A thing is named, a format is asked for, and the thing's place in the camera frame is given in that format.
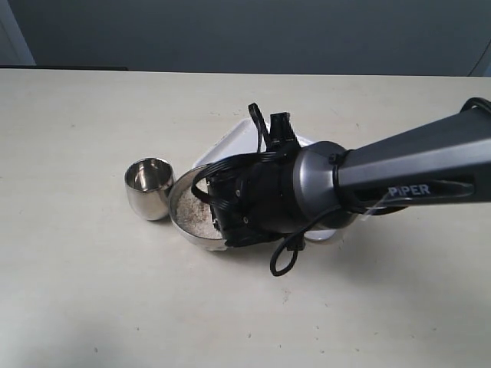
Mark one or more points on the white rectangular tray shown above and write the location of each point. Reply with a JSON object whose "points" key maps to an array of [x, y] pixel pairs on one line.
{"points": [[242, 138]]}

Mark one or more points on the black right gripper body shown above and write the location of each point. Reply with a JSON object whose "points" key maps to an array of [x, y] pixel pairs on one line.
{"points": [[253, 197]]}

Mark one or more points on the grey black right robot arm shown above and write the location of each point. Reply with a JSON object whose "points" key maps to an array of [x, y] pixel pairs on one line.
{"points": [[444, 162]]}

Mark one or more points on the large steel rice bowl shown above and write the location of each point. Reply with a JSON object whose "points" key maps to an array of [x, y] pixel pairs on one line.
{"points": [[191, 217]]}

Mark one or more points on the small steel cup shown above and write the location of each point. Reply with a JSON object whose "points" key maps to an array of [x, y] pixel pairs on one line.
{"points": [[148, 183]]}

